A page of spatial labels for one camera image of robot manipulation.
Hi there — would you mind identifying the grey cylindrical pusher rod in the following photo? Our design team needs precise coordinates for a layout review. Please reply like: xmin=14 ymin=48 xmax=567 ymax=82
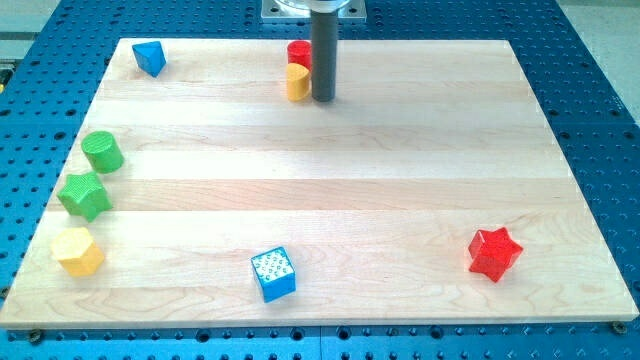
xmin=310 ymin=10 xmax=338 ymax=102

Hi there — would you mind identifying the blue triangular block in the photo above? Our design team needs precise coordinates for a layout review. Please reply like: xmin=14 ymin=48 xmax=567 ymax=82
xmin=132 ymin=41 xmax=166 ymax=77

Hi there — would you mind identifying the yellow heart block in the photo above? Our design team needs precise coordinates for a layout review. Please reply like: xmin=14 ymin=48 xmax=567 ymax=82
xmin=286 ymin=63 xmax=310 ymax=102

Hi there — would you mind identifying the red star block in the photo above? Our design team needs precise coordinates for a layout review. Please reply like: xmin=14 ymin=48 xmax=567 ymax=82
xmin=468 ymin=227 xmax=523 ymax=283

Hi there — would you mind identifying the wooden board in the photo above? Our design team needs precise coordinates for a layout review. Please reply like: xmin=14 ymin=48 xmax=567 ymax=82
xmin=1 ymin=38 xmax=638 ymax=329

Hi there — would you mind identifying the green star block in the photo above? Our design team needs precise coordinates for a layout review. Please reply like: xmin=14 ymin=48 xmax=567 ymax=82
xmin=57 ymin=171 xmax=113 ymax=222

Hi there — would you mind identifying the green cylinder block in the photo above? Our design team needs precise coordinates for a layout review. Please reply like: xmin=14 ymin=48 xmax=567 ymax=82
xmin=81 ymin=131 xmax=124 ymax=174

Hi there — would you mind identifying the blue cube block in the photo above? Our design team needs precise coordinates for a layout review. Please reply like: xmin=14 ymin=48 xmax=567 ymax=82
xmin=251 ymin=247 xmax=296 ymax=303

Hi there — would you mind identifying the yellow hexagon block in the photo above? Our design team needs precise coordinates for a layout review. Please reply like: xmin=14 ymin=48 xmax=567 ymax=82
xmin=51 ymin=227 xmax=105 ymax=277

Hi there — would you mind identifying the silver robot mounting plate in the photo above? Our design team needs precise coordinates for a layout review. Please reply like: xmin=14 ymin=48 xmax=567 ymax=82
xmin=260 ymin=0 xmax=367 ymax=24

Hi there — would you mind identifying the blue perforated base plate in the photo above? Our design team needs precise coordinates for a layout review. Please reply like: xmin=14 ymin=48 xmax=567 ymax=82
xmin=1 ymin=0 xmax=639 ymax=359

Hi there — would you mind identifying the red cylinder block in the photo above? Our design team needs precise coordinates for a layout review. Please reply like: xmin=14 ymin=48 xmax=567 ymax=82
xmin=287 ymin=40 xmax=312 ymax=70

